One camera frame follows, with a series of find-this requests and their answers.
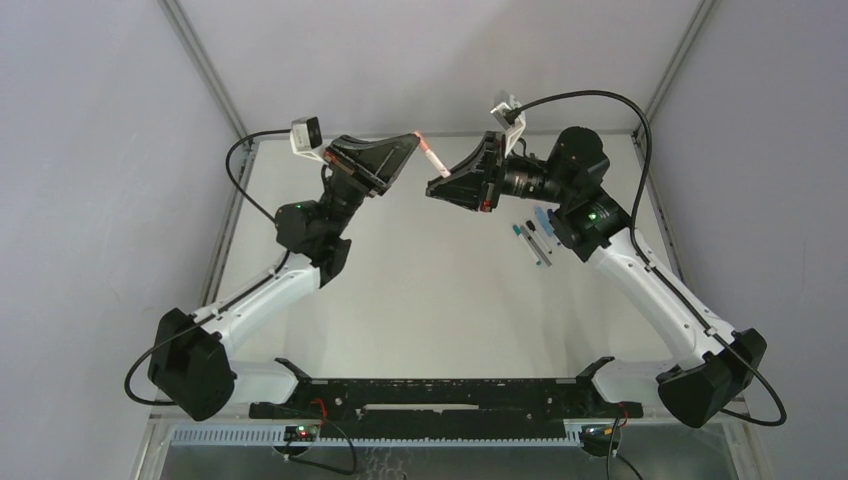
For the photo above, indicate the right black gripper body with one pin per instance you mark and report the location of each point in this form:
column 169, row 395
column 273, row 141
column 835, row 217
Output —
column 494, row 172

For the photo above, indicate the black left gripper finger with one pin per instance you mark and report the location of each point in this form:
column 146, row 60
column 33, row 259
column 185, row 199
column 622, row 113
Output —
column 382, row 161
column 352, row 146

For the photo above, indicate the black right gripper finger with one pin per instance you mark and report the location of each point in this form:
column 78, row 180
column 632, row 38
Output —
column 467, row 191
column 482, row 159

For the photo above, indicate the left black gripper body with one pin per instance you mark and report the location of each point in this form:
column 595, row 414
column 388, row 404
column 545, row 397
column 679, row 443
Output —
column 354, row 171

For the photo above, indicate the white pen orange end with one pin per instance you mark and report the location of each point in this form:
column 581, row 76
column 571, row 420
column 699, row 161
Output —
column 435, row 161

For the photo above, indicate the white pen green end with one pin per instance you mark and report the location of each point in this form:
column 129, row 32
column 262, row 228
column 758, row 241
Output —
column 525, row 242

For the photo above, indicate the light blue correction tape pen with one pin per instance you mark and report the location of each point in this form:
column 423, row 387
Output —
column 544, row 222

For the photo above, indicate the black checkered pen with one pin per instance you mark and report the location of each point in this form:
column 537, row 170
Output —
column 535, row 247

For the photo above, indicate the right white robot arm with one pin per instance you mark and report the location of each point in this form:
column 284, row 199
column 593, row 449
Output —
column 711, row 362

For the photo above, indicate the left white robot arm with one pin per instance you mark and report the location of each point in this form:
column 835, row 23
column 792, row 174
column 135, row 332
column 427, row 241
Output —
column 191, row 361

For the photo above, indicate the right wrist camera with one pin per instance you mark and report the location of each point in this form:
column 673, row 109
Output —
column 506, row 111

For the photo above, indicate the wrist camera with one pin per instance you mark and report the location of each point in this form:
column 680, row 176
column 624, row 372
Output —
column 506, row 111
column 306, row 139

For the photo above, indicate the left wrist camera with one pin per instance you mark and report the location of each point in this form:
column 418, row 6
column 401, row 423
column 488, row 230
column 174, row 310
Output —
column 306, row 139

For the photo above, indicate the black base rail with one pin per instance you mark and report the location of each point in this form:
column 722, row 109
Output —
column 487, row 409

